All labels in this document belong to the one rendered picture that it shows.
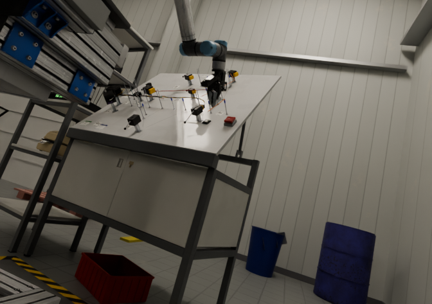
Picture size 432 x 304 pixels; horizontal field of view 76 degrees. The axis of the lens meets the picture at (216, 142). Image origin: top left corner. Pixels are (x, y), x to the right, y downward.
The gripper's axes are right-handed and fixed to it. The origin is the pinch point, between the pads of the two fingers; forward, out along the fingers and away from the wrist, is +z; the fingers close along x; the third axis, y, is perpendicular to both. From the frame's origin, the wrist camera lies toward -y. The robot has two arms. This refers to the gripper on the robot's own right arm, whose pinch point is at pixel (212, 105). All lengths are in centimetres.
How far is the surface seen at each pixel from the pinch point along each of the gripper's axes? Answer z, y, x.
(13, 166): 192, 47, 516
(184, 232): 58, -35, -19
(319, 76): -35, 341, 55
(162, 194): 47, -32, 2
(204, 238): 62, -27, -24
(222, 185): 39.6, -10.8, -20.3
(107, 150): 35, -31, 55
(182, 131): 16.6, -10.6, 11.4
